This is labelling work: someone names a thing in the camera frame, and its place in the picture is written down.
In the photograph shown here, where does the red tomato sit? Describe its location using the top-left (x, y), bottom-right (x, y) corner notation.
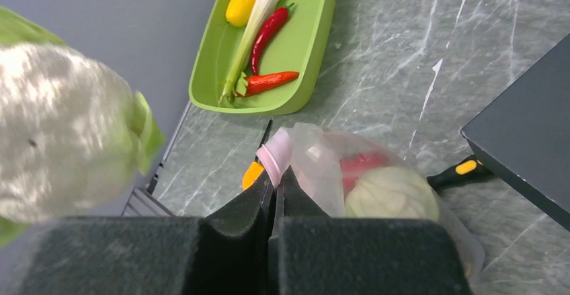
top-left (339, 151), bottom-right (392, 198)

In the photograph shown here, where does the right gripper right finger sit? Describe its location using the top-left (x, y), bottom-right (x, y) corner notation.
top-left (269, 169), bottom-right (471, 294)

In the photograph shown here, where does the yellow lemon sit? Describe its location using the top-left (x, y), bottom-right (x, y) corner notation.
top-left (225, 0), bottom-right (255, 28)

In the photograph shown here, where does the dark grey box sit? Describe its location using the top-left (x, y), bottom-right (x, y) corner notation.
top-left (461, 36), bottom-right (569, 229)

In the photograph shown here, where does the white cauliflower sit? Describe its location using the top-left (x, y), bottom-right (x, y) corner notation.
top-left (1, 8), bottom-right (165, 245)

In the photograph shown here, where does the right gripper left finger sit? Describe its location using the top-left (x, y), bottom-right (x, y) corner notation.
top-left (13, 174), bottom-right (274, 294)

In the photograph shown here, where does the aluminium frame rail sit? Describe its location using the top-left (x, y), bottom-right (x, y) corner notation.
top-left (121, 101), bottom-right (192, 217)

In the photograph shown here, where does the black marker pen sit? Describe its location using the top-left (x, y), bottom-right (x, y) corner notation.
top-left (258, 118), bottom-right (273, 149)

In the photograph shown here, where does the red chili pepper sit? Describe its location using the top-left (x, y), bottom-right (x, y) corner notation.
top-left (250, 3), bottom-right (295, 76)

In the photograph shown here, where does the clear zip top bag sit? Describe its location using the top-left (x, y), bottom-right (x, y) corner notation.
top-left (256, 123), bottom-right (485, 282)

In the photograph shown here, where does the orange carrot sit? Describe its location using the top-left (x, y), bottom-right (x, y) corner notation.
top-left (233, 71), bottom-right (299, 97)

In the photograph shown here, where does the celery stalk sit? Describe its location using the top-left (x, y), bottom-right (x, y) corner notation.
top-left (218, 0), bottom-right (279, 107)

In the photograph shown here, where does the green cabbage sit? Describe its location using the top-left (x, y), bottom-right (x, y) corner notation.
top-left (345, 167), bottom-right (440, 222)

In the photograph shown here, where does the green plastic tray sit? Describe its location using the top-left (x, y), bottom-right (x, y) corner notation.
top-left (188, 0), bottom-right (335, 116)

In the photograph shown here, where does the orange tape measure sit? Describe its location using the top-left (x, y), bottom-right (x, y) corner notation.
top-left (242, 161), bottom-right (264, 190)

